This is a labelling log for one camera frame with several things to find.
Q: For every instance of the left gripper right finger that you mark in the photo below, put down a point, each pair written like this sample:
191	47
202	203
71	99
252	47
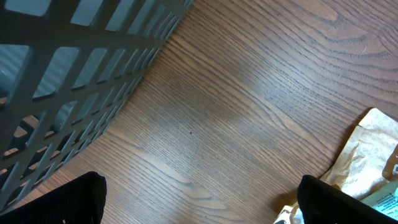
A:
321	203

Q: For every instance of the grey plastic mesh basket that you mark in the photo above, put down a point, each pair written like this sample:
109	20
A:
67	69

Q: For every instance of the light green wipes packet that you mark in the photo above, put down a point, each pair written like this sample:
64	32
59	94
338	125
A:
384	200

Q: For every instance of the brown snack packet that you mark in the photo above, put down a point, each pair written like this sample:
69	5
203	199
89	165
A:
367	162

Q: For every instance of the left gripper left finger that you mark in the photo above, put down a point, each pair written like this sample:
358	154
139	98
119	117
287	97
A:
81	200

